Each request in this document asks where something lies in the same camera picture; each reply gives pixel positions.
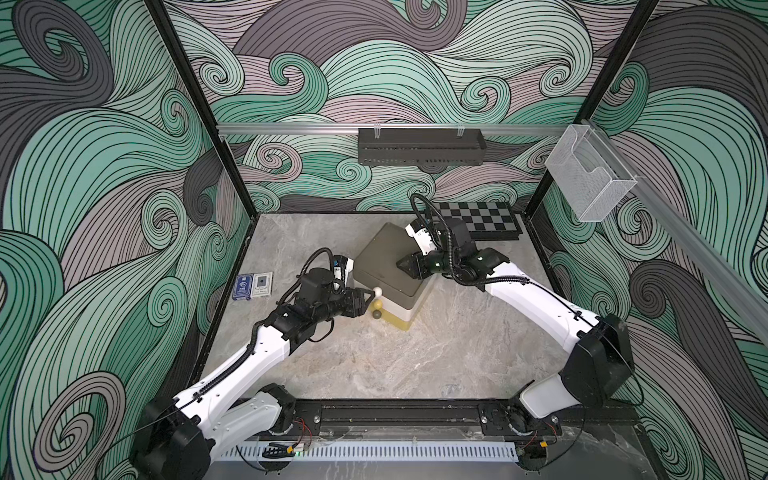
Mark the blue playing card box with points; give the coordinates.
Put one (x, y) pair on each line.
(242, 288)

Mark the black wall-mounted tray shelf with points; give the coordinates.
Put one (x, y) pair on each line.
(422, 148)

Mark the white playing card box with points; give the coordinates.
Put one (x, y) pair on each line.
(261, 285)

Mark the black white chessboard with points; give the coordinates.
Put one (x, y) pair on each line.
(485, 221)

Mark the aluminium back wall rail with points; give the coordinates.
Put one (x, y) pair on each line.
(328, 129)

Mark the white drawer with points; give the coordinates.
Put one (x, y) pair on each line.
(390, 304)

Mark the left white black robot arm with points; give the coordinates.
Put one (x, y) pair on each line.
(179, 436)

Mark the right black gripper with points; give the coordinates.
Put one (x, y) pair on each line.
(417, 263)

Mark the white slotted cable duct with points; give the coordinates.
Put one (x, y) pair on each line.
(369, 451)

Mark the aluminium wall rail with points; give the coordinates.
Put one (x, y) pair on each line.
(328, 129)
(660, 188)

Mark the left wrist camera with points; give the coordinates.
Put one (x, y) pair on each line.
(342, 269)

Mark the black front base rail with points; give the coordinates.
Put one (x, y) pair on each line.
(491, 417)

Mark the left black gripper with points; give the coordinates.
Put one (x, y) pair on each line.
(355, 299)

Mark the olive three-drawer storage box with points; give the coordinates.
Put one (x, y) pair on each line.
(375, 265)

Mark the yellow bottom drawer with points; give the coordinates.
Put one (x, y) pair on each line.
(402, 320)

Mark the clear acrylic wall holder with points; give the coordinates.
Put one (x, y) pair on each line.
(589, 172)

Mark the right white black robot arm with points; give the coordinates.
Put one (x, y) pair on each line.
(600, 360)

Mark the aluminium right wall rail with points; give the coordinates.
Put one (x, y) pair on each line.
(660, 188)

